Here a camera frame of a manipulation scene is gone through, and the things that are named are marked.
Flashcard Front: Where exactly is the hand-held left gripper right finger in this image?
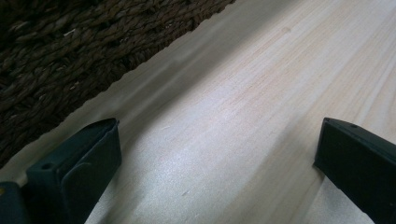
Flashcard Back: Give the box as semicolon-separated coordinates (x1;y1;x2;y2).
313;117;396;224

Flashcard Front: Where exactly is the dark woven mat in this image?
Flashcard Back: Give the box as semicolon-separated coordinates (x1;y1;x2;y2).
0;0;236;170

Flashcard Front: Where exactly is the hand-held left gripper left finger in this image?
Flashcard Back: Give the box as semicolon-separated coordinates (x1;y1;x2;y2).
20;117;123;224

